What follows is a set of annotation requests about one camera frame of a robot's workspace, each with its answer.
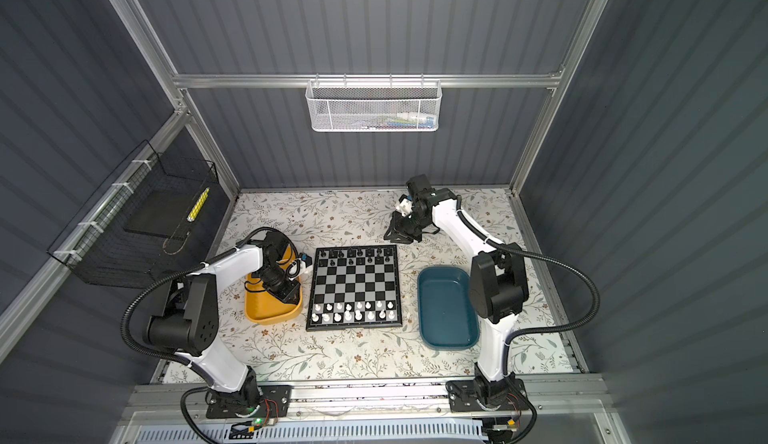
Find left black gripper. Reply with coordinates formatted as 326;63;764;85
257;266;302;304

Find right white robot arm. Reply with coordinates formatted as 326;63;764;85
384;175;529;406

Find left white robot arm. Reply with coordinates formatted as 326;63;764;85
143;227;312;402

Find black white chess board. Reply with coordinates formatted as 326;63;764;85
306;245;403;331

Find yellow plastic tray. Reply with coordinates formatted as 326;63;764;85
243;244;303;325

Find teal plastic tray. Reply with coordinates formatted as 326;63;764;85
417;266;479;351

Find yellow marker pen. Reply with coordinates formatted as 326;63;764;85
186;187;210;223

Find markers in white basket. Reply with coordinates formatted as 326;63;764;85
357;112;438;132

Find black foam pad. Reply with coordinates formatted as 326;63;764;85
123;191;195;240

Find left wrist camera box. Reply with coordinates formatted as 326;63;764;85
294;253;313;274

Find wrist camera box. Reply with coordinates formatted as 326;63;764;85
395;174;434;217
294;253;313;274

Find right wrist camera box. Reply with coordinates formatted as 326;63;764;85
395;174;434;217

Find black wire mesh basket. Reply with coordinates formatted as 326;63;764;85
48;145;229;289

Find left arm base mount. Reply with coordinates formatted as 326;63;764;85
205;385;293;419

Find white wire mesh basket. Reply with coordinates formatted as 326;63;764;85
305;81;443;133

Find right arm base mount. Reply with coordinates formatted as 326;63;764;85
445;376;530;414

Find aluminium front rail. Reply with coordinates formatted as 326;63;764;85
118;373;613;426

